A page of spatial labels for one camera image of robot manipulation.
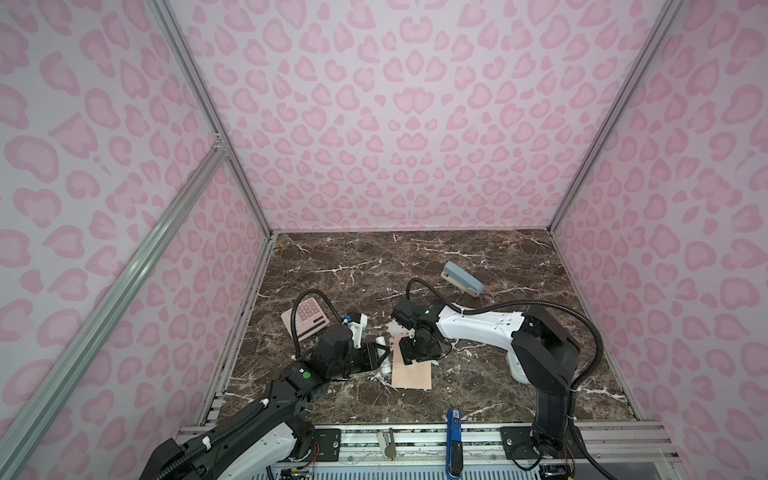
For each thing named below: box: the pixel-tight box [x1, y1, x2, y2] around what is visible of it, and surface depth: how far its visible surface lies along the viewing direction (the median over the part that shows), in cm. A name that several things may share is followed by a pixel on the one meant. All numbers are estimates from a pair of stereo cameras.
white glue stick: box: [375, 336, 392, 375], surface depth 78 cm
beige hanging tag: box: [376, 427, 397, 461], surface depth 73 cm
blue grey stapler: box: [441, 261, 485, 298], surface depth 103 cm
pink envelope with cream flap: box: [392, 334, 432, 389], surface depth 86 cm
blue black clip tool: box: [446, 407, 464, 480], surface depth 73 cm
